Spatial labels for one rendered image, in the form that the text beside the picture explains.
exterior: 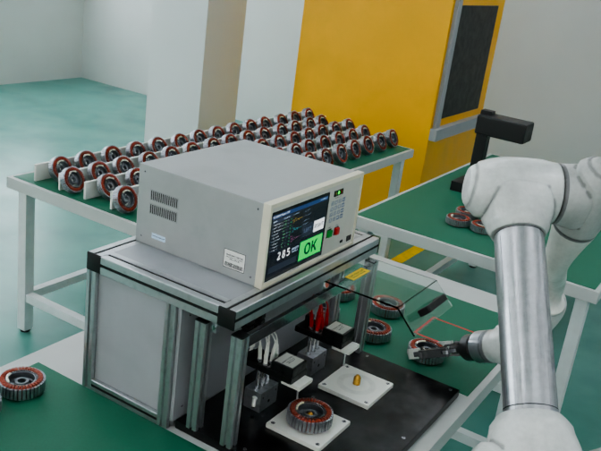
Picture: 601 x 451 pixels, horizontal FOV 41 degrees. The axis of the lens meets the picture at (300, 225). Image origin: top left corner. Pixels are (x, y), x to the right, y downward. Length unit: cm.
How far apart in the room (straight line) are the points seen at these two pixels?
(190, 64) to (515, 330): 451
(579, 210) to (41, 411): 130
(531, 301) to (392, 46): 404
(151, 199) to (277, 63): 630
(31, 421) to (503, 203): 117
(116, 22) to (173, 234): 771
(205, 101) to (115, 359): 398
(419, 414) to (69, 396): 88
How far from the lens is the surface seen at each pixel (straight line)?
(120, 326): 198
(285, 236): 185
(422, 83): 544
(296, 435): 195
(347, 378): 220
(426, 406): 218
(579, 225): 180
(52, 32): 967
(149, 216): 200
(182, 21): 585
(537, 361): 157
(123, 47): 953
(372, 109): 561
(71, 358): 226
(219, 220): 185
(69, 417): 202
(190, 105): 585
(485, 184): 169
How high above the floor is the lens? 187
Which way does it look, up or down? 20 degrees down
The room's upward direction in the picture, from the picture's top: 8 degrees clockwise
